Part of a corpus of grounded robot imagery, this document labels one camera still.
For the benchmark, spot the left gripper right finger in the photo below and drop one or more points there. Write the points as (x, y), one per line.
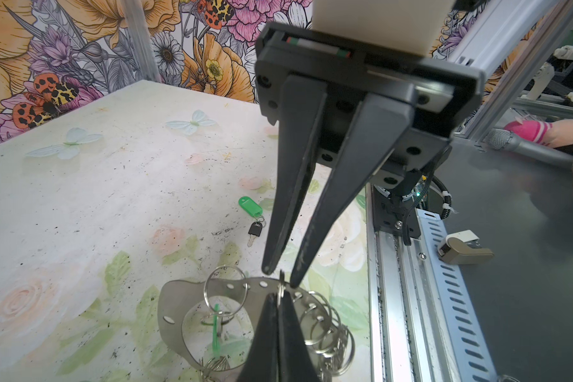
(294, 360)

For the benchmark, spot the aluminium mounting rail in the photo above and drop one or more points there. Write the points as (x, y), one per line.
(388, 305)

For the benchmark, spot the grey microphone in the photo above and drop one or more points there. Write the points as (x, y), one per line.
(503, 140)

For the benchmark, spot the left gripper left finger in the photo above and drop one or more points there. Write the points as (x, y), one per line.
(262, 364)

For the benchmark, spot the slotted grey cable duct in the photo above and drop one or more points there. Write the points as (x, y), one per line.
(468, 349)

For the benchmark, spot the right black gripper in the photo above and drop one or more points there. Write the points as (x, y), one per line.
(313, 83)

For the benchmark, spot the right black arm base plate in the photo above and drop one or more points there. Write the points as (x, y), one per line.
(389, 212)

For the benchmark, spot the green tag key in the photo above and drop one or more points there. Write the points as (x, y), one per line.
(255, 211)

